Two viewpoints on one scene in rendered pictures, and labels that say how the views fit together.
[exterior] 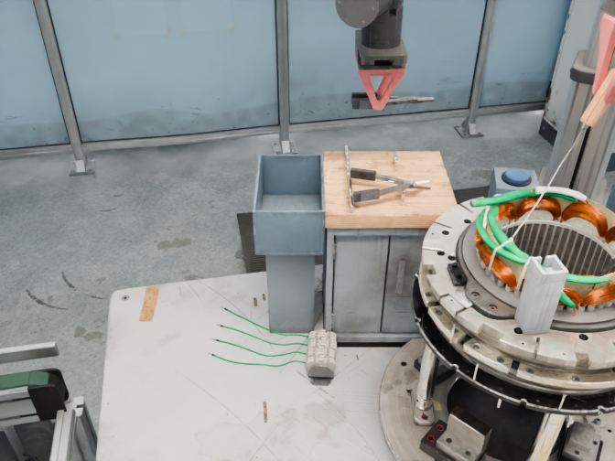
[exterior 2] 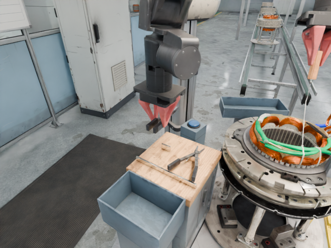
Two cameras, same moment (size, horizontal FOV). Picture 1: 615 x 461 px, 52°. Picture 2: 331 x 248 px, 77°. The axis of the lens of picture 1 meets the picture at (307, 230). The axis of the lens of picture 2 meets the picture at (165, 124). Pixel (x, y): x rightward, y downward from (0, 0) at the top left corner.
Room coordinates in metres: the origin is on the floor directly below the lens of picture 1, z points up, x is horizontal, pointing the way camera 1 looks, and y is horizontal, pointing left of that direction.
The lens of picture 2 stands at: (0.63, 0.25, 1.46)
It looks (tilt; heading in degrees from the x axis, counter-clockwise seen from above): 33 degrees down; 303
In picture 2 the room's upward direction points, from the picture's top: straight up
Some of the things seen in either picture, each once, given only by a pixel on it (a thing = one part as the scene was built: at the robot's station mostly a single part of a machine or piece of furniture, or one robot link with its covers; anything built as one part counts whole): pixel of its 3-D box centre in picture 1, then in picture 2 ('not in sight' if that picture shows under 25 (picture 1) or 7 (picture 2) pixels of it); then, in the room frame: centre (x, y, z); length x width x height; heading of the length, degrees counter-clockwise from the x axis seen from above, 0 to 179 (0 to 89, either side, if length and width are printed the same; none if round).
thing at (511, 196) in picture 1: (523, 197); (262, 126); (0.67, -0.28, 1.15); 0.15 x 0.04 x 0.02; 96
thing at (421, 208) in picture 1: (386, 187); (176, 162); (0.84, -0.13, 1.05); 0.20 x 0.19 x 0.02; 90
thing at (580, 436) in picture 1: (582, 443); not in sight; (0.52, -0.39, 0.83); 0.05 x 0.04 x 0.02; 150
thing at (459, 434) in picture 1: (463, 437); (284, 237); (0.52, -0.22, 0.85); 0.06 x 0.04 x 0.05; 48
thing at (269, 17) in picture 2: not in sight; (269, 22); (1.16, -3.26, 1.05); 0.22 x 0.22 x 0.20
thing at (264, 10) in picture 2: not in sight; (266, 15); (1.54, -5.23, 0.94); 0.39 x 0.39 x 0.30
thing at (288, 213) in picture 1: (291, 250); (145, 233); (0.84, 0.03, 0.92); 0.17 x 0.11 x 0.28; 0
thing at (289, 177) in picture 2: (457, 273); (289, 176); (0.57, -0.18, 1.10); 0.03 x 0.01 x 0.01; 5
